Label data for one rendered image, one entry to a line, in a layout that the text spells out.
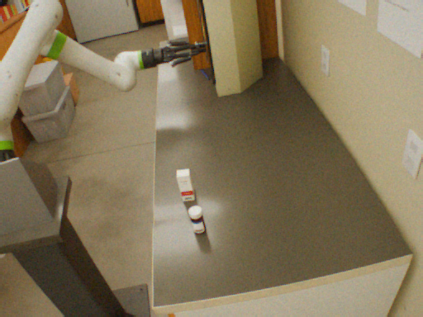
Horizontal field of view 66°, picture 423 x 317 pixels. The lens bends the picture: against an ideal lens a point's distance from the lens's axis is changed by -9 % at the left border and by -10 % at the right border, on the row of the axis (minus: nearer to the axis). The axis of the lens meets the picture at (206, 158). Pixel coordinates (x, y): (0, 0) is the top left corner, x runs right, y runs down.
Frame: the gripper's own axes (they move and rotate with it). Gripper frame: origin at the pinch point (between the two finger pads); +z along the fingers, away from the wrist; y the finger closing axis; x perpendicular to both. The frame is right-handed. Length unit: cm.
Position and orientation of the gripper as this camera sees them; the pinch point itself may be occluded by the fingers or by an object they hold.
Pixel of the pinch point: (197, 49)
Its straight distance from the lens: 170.4
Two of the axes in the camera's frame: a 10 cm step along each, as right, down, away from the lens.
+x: 0.4, 1.3, 9.9
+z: 9.8, -1.8, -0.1
